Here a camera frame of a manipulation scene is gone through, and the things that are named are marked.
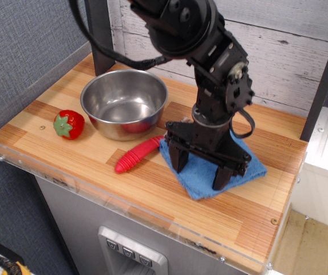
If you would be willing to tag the red plastic strawberry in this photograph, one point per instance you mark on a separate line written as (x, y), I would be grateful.
(68, 124)

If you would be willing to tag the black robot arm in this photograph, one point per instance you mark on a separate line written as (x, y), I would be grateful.
(195, 31)

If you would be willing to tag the black right vertical post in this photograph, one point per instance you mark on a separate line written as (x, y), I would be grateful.
(316, 106)

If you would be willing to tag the clear acrylic table guard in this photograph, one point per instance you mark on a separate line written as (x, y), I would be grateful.
(239, 227)

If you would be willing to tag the stainless steel bowl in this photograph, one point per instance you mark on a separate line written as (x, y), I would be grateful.
(126, 104)

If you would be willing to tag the red handled metal fork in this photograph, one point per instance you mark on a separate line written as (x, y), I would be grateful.
(135, 155)

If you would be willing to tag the black vertical post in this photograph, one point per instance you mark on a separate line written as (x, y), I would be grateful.
(316, 106)
(97, 14)

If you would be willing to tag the white ribbed appliance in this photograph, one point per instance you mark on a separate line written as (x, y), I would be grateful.
(310, 194)

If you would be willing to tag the black yellow object corner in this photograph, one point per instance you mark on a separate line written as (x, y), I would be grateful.
(0, 259)

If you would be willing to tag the blue cloth napkin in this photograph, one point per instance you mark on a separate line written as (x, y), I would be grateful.
(198, 174)

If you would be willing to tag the black left vertical post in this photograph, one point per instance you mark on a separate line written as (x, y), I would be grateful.
(97, 14)

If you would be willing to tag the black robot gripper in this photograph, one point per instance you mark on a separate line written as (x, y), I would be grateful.
(213, 143)

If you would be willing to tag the grey cabinet with dispenser panel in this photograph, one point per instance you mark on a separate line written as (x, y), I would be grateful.
(103, 239)

